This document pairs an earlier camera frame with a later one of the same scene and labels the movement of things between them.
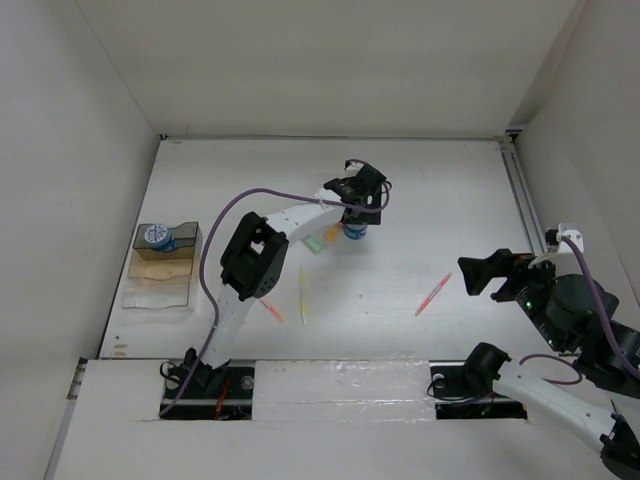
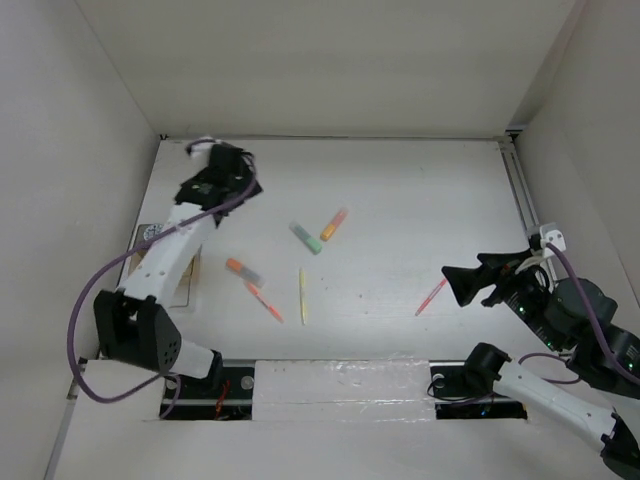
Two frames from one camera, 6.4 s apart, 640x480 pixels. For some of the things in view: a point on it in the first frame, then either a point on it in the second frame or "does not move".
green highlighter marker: x=313 y=244 does not move
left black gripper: x=369 y=218 → x=244 y=181
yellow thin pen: x=302 y=286 does not move
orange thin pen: x=279 y=317 does not move
